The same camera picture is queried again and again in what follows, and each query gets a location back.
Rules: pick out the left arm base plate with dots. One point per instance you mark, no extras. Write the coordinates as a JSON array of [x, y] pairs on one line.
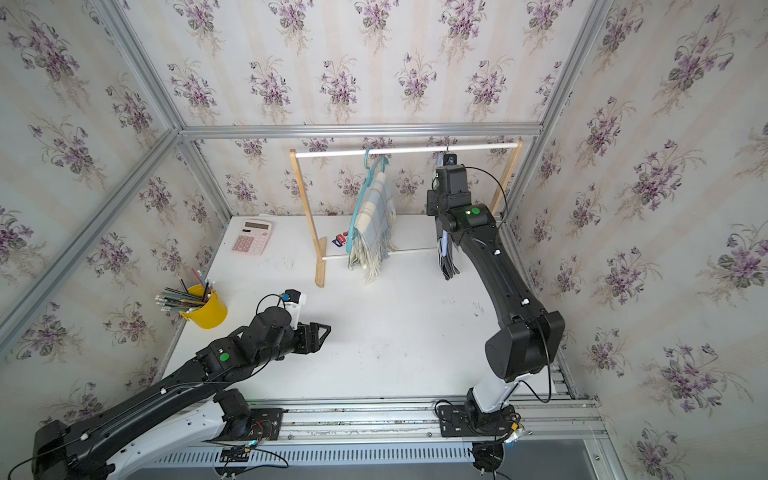
[[252, 423]]

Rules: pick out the yellow pencil cup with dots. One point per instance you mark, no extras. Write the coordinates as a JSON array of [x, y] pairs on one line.
[[210, 314]]

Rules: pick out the aluminium mounting rail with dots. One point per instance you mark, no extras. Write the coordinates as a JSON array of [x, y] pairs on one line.
[[367, 431]]

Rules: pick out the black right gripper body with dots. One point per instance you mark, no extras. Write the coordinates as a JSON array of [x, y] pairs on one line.
[[433, 204]]

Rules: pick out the pink calculator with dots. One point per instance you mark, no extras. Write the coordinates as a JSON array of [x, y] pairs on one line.
[[252, 237]]

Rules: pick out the black grey checkered mat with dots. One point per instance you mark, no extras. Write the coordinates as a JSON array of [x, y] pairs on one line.
[[447, 265]]

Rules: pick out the red blue marker box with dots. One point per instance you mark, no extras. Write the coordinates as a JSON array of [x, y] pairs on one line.
[[340, 240]]

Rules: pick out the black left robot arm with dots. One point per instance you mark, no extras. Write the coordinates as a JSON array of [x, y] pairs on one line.
[[196, 402]]

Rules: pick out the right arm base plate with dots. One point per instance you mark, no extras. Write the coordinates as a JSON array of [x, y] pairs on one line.
[[467, 420]]

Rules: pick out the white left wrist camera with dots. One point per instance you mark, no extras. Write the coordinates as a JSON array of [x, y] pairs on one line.
[[293, 301]]

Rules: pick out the wooden clothes rack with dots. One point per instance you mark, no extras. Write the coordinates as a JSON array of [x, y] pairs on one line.
[[410, 175]]

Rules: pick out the bundle of pencils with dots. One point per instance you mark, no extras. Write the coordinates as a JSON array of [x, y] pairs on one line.
[[187, 298]]

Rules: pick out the teal plastic hanger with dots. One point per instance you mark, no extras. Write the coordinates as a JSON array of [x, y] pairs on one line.
[[374, 162]]

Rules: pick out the blue cream plaid scarf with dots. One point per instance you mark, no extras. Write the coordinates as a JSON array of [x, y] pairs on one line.
[[370, 235]]

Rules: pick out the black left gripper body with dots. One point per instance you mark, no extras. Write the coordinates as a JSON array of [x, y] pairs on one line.
[[290, 344]]

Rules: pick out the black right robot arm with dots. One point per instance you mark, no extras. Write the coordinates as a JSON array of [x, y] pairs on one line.
[[528, 335]]

